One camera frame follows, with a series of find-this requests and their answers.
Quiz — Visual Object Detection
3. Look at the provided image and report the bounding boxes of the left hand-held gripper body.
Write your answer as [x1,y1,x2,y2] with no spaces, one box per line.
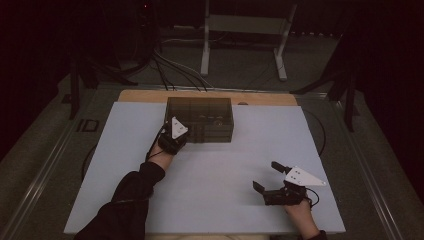
[157,116,190,156]

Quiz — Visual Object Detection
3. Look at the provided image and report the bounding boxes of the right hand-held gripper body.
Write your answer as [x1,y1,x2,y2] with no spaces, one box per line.
[262,166,327,207]

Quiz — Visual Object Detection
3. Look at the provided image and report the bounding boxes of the dark transparent drawer box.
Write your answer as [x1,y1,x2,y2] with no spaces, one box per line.
[164,96,235,144]

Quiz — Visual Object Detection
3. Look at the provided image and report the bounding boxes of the person's left hand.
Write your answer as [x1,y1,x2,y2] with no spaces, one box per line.
[146,149,175,173]

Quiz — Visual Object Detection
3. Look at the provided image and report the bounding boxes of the person's right hand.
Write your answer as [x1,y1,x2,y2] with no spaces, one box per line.
[283,199,321,240]

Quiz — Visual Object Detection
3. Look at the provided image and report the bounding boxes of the light blue board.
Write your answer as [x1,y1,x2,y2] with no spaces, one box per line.
[63,101,347,235]

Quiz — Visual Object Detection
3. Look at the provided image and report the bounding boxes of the person's light clothing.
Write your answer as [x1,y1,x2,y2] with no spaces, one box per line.
[144,234,271,240]

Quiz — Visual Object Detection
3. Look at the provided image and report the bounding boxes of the white metal stand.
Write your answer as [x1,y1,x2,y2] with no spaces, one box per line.
[199,0,298,82]

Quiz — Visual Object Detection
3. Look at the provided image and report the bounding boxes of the black tripod stand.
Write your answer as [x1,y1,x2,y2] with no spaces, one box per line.
[68,58,139,121]
[289,19,363,133]

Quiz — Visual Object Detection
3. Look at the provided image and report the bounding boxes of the left hand-held gripper cable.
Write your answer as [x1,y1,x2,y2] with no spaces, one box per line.
[145,122,168,163]

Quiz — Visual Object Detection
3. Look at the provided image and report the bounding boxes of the hand-held gripper cable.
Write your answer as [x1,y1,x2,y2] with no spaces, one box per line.
[145,122,168,163]
[304,187,320,210]

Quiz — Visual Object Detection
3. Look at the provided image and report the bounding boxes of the right hand-held gripper cable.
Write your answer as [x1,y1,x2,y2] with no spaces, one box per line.
[304,187,320,210]

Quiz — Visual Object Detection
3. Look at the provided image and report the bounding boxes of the thin black cable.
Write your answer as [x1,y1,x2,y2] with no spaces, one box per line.
[301,108,327,158]
[81,143,99,183]

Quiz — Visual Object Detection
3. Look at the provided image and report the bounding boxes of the bundle of floor cables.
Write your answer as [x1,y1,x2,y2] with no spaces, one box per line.
[152,37,214,93]

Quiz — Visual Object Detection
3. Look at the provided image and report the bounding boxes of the metal floor rail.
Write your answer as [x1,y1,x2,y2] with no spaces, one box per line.
[333,99,406,240]
[0,116,81,240]

